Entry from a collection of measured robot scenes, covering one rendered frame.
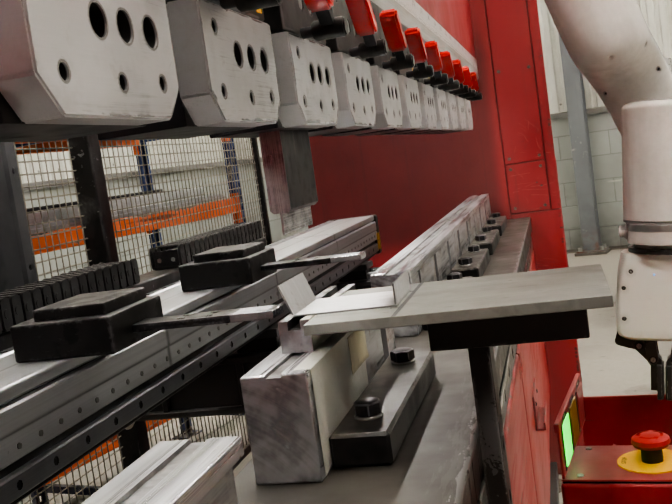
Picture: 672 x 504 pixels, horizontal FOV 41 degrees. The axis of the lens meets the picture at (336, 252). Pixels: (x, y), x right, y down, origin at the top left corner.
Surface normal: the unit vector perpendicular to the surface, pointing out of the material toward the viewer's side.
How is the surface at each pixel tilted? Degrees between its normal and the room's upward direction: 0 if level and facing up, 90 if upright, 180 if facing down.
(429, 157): 90
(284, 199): 90
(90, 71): 90
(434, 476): 0
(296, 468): 90
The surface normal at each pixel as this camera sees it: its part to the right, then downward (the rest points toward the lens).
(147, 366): 0.96, -0.11
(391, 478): -0.14, -0.99
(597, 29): -0.38, 0.15
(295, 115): -0.07, 0.79
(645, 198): -0.69, 0.14
